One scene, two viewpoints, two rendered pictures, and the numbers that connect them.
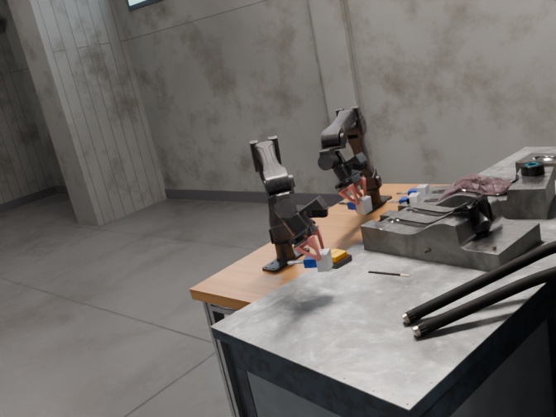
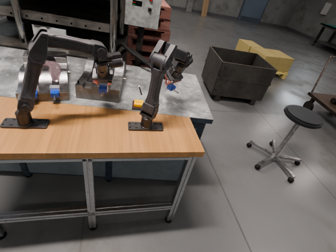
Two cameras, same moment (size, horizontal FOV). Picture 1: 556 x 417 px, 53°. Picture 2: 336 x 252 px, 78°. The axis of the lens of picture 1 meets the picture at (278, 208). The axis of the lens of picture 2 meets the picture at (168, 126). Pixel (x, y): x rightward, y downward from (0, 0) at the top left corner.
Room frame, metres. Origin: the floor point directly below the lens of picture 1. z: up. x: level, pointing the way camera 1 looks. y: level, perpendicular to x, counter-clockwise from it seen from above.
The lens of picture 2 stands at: (2.67, 0.54, 1.54)
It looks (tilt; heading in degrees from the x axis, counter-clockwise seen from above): 37 degrees down; 207
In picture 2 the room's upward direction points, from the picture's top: 13 degrees clockwise
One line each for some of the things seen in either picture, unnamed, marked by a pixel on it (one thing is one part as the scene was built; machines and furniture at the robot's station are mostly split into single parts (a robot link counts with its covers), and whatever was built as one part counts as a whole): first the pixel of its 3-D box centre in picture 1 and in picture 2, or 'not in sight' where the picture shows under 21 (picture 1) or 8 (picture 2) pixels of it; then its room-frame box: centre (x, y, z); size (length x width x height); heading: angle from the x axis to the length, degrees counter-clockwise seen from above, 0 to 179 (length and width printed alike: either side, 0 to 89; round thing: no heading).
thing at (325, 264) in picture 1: (309, 261); (172, 88); (1.56, -0.06, 0.91); 0.13 x 0.05 x 0.05; 69
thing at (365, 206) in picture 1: (352, 203); (102, 90); (1.96, -0.27, 0.93); 0.13 x 0.05 x 0.05; 44
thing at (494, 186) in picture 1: (475, 184); (45, 67); (2.01, -0.74, 0.90); 0.26 x 0.18 x 0.08; 56
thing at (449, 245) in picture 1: (445, 226); (104, 73); (1.73, -0.52, 0.87); 0.50 x 0.26 x 0.14; 39
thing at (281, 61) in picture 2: not in sight; (260, 57); (-2.81, -0.22, 0.23); 1.22 x 0.84 x 0.45; 46
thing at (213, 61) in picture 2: not in sight; (234, 75); (-0.75, -0.20, 0.32); 0.92 x 0.76 x 0.64; 133
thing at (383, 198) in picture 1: (372, 196); (24, 117); (2.33, -0.41, 0.84); 0.20 x 0.07 x 0.08; 136
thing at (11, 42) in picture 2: not in sight; (59, 39); (1.41, -1.54, 0.76); 1.30 x 0.84 x 0.06; 129
